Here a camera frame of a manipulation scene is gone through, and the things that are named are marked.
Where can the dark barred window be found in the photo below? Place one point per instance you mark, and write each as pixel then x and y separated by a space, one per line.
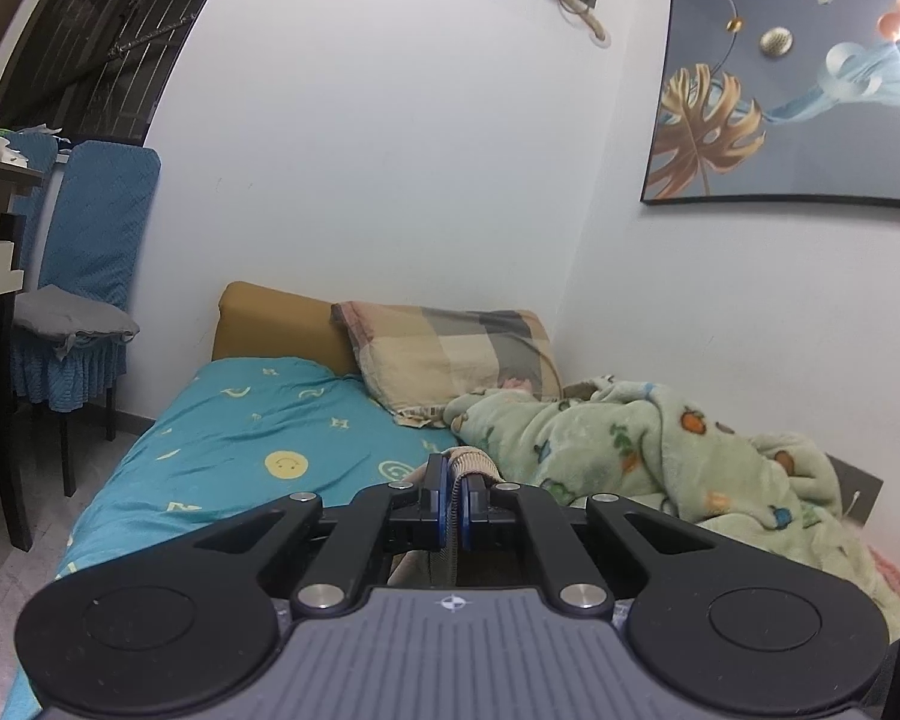
pixel 112 30

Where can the wooden desk with black legs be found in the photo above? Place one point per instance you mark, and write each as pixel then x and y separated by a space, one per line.
pixel 0 255

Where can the tan shirt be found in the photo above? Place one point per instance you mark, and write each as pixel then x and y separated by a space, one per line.
pixel 471 459

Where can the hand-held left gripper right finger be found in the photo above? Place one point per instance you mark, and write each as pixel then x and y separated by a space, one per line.
pixel 468 510

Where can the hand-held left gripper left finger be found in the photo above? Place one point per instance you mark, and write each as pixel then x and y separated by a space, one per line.
pixel 436 499

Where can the pink cloth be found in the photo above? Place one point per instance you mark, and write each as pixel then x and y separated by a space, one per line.
pixel 891 570

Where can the plaid pillow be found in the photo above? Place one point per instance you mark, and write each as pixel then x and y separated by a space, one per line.
pixel 450 360

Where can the brown headboard cushion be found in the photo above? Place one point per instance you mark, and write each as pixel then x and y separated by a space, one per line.
pixel 270 326

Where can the grey seat cushion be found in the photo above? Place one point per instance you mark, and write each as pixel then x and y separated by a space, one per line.
pixel 75 315

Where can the green fleece printed blanket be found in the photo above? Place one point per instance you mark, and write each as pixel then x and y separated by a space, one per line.
pixel 645 450

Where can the dark flat board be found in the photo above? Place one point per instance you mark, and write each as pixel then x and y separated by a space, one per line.
pixel 855 484

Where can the framed leaf wall picture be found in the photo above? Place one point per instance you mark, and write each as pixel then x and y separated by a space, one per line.
pixel 795 90

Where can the bed with blue printed sheet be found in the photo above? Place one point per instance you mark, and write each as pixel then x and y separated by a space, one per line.
pixel 232 427

